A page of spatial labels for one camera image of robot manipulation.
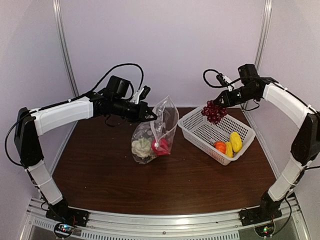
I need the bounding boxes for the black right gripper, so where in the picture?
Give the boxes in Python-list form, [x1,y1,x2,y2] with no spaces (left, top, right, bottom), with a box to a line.
[214,84,258,108]

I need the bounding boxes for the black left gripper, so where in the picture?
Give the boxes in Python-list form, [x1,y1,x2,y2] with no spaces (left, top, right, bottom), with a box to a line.
[111,97,157,123]

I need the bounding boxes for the dark red toy grapes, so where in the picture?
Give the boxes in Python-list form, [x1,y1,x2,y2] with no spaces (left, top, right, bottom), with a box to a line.
[200,100,227,125]

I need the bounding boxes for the clear zip top bag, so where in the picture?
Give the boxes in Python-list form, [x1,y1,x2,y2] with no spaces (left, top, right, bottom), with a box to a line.
[131,96,180,165]

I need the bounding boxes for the white toy cauliflower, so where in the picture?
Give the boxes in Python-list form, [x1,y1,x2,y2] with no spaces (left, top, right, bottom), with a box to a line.
[131,137,153,164]

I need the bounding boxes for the red toy bell pepper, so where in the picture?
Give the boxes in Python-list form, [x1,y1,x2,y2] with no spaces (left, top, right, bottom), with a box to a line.
[151,138,170,156]

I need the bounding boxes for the yellow toy pepper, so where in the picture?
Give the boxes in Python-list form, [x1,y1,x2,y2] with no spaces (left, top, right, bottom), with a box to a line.
[229,131,243,153]

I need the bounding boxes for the orange toy pumpkin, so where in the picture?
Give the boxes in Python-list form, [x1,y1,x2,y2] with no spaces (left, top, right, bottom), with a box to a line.
[213,141,227,154]

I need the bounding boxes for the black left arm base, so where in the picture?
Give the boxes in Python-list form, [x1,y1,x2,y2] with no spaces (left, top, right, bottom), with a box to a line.
[43,196,89,227]

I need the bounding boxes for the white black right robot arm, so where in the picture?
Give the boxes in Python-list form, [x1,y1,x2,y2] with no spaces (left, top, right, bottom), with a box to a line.
[213,64,320,221]

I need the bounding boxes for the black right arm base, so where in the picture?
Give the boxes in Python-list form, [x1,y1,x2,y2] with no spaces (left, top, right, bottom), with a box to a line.
[238,191,284,226]

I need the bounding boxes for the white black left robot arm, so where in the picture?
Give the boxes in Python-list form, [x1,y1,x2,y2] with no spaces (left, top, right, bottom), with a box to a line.
[14,75,157,222]

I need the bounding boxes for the white perforated plastic basket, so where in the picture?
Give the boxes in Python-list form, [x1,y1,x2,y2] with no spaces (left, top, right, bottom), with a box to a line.
[178,105,256,166]

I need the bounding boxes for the yellow toy banana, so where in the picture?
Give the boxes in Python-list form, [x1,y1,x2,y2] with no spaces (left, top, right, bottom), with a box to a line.
[225,141,234,158]

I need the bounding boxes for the right round circuit board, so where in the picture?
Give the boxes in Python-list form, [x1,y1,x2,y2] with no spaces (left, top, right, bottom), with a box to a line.
[254,222,275,238]

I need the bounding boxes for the round circuit board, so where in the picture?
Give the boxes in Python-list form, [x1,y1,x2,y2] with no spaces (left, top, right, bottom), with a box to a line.
[254,222,275,238]
[53,222,76,239]

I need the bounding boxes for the left round circuit board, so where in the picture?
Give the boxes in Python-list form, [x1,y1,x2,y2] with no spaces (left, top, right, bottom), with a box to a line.
[53,222,76,239]

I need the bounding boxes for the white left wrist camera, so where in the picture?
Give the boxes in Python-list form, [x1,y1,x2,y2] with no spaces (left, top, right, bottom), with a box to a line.
[130,85,151,105]

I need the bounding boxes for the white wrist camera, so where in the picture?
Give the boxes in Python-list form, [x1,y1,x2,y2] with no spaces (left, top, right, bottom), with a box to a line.
[130,85,151,105]
[216,73,235,92]

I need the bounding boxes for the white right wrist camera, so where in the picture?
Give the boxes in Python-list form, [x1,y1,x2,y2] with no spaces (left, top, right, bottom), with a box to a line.
[216,73,235,92]

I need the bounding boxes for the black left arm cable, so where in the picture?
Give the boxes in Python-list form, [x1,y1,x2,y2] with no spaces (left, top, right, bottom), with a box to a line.
[4,63,145,167]

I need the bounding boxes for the right aluminium frame post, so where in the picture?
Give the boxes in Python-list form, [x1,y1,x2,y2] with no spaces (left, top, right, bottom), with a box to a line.
[254,0,273,71]

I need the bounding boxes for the aluminium frame post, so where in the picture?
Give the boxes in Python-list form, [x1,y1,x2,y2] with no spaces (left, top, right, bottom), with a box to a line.
[254,0,273,71]
[52,0,79,97]

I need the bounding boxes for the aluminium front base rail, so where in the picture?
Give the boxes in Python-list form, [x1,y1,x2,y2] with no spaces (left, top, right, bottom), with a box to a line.
[22,197,308,240]

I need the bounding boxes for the left aluminium frame post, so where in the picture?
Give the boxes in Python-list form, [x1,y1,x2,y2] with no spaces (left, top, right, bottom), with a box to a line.
[52,0,79,97]

